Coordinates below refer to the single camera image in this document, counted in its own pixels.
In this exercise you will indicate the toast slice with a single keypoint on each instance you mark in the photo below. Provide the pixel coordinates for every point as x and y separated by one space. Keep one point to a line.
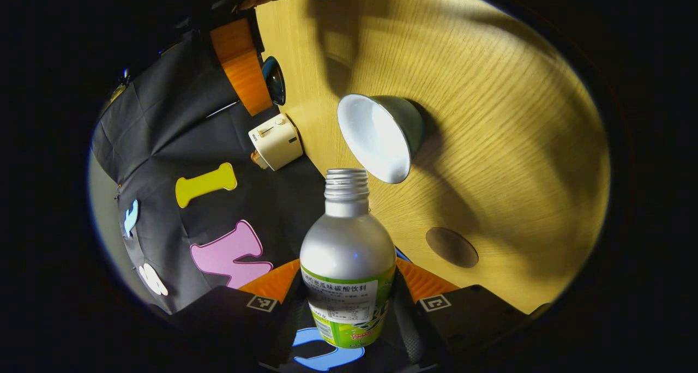
259 159

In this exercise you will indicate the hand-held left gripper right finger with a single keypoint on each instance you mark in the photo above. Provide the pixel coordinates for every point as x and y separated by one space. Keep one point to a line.
406 318

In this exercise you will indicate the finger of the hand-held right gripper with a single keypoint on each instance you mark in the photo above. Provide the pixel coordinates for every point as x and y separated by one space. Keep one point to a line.
242 67

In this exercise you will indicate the black backdrop cloth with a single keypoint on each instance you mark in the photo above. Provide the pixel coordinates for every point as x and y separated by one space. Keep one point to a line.
163 144

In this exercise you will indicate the round brown coaster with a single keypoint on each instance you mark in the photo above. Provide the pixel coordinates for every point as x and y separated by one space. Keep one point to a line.
451 247

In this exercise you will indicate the white toaster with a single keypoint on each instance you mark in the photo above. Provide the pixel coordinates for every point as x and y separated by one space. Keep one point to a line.
277 141

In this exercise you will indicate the teal teacup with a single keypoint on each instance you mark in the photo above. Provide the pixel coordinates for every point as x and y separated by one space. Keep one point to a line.
376 136

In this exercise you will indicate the teal teacup lid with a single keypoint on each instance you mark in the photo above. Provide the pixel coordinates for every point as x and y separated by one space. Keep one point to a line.
275 81

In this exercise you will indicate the silver green water bottle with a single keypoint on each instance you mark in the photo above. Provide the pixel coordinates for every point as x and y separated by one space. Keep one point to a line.
346 247

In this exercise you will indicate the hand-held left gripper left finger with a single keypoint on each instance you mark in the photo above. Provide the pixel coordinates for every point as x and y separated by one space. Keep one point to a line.
283 318

